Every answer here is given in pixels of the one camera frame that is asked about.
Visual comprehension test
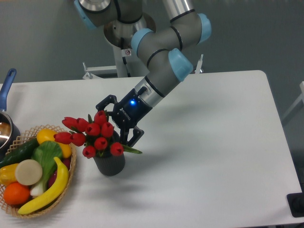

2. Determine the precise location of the yellow lemon squash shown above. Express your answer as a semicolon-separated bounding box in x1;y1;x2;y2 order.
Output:
36;128;72;159

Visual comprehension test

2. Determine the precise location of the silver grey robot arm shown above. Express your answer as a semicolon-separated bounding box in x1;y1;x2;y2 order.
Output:
74;0;212;146

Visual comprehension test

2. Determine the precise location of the black device at edge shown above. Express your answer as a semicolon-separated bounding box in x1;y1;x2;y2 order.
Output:
286;192;304;218

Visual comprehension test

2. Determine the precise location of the red tulip bouquet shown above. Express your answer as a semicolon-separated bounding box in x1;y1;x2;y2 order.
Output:
54;111;142;159

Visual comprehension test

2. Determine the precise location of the purple red vegetable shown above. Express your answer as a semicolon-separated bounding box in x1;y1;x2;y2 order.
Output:
47;158;71;189

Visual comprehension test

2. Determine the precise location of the dark green cucumber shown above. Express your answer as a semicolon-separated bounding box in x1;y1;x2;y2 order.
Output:
0;138;39;168

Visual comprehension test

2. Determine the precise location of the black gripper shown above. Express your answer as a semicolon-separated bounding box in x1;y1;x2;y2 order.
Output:
95;88;153;147

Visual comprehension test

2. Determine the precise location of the green bok choy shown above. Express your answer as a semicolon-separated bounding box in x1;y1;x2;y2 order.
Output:
30;141;63;198

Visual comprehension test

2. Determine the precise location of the woven wicker basket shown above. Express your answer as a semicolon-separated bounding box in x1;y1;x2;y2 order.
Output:
0;124;76;219

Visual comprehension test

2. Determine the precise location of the orange fruit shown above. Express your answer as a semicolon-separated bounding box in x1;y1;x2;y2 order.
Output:
3;182;30;205

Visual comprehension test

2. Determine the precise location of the beige round disc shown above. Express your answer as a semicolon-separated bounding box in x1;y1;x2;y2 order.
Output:
15;159;42;186

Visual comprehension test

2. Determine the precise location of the yellow banana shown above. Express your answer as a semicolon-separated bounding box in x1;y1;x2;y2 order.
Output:
18;157;69;215

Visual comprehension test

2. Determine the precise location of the yellow bell pepper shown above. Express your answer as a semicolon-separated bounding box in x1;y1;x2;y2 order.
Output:
0;163;18;186

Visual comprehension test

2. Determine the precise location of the white frame at right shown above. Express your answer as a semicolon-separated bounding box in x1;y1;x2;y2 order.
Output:
281;81;304;126

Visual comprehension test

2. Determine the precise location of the blue handled saucepan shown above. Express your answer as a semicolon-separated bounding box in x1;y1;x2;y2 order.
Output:
0;68;20;161

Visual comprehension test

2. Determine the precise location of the dark grey ribbed vase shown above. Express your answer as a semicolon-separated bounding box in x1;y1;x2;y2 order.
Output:
93;131;125;176

